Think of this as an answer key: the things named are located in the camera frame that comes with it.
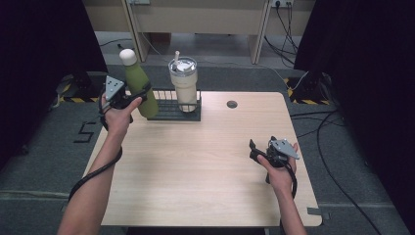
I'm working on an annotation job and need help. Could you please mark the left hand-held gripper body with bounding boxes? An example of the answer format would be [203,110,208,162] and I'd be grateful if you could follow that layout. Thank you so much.
[104,75,138,111]

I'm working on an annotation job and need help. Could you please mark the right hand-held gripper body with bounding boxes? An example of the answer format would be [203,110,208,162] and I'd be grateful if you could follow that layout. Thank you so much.
[258,138,300,169]

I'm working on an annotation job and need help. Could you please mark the green bottle with white cap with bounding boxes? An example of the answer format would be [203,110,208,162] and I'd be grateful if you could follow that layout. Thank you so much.
[118,48,160,119]

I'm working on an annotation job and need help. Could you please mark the black wire rack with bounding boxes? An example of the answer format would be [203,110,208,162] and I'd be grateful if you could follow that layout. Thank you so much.
[146,89,203,122]

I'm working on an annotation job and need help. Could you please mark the white tumbler with clear lid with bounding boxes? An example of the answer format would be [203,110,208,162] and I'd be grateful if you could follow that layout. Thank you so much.
[167,50,200,114]

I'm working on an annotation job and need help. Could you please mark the person's right hand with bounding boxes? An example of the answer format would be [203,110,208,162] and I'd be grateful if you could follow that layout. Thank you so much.
[256,142,300,194]

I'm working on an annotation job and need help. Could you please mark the person's left hand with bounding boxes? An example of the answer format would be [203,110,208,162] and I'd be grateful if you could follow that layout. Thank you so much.
[101,94,144,140]

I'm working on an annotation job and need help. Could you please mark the stand base with hazard tape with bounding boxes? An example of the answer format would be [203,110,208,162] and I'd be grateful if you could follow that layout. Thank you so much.
[54,70,110,104]
[283,71,332,106]

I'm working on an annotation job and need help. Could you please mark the black curtain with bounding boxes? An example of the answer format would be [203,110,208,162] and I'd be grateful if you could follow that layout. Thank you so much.
[293,0,415,226]
[0,0,110,169]

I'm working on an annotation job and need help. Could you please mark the beige desk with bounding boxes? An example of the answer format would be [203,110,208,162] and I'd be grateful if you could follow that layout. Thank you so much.
[81,0,317,66]

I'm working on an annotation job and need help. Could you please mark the right hand-held gripper cable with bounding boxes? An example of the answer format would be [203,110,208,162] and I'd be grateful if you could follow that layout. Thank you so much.
[283,161,299,200]

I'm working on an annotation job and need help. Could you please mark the hand-held gripper cable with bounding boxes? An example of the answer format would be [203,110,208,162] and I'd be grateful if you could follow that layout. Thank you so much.
[68,97,123,202]
[283,161,299,200]

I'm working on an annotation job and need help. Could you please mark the black floor cables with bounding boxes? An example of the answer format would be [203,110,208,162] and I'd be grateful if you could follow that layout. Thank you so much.
[289,109,384,235]

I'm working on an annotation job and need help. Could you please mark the black cable with plug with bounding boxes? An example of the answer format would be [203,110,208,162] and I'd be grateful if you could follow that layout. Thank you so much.
[99,38,136,53]

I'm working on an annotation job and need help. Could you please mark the left hand-held gripper cable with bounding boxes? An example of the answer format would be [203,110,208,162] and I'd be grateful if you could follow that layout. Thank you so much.
[68,97,123,202]

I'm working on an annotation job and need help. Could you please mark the black plugged cables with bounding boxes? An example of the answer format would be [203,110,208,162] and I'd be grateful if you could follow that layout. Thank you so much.
[263,1,300,69]

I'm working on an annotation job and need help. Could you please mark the white wall socket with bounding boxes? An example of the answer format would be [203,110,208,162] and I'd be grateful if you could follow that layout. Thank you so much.
[271,0,296,9]

